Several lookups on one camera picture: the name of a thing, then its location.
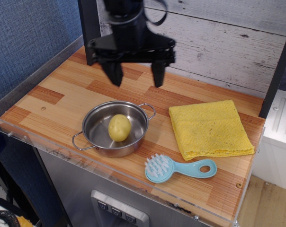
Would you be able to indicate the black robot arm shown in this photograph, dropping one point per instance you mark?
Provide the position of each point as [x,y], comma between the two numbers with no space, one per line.
[131,41]

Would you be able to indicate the black and yellow bag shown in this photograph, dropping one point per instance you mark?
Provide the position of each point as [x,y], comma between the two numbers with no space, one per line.
[9,219]

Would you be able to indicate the white side cabinet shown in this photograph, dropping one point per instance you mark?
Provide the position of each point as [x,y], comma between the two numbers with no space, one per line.
[270,160]

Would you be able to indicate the yellow toy potato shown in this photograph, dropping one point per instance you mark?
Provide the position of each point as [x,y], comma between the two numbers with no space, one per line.
[119,127]

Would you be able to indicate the dark left post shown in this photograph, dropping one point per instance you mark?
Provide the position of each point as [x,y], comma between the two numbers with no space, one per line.
[89,19]

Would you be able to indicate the small steel pan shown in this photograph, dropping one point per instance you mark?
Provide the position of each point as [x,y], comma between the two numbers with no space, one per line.
[95,134]

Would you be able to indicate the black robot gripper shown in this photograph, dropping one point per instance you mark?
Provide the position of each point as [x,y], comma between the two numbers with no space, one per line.
[131,41]

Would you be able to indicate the light blue scrub brush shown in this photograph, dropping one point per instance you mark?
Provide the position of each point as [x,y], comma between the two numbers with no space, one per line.
[160,168]

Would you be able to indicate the clear acrylic guard rail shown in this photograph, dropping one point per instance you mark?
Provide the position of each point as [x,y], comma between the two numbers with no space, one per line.
[47,111]

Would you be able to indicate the dark post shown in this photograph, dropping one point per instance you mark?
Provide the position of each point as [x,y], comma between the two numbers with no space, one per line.
[274,85]
[89,19]

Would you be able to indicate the dark right post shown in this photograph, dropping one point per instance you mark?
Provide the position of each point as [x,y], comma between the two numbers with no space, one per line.
[274,85]

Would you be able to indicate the folded yellow cloth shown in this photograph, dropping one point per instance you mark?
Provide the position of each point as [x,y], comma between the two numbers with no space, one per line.
[209,130]

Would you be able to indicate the silver button control panel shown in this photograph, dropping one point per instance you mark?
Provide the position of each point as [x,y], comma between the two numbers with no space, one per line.
[114,213]

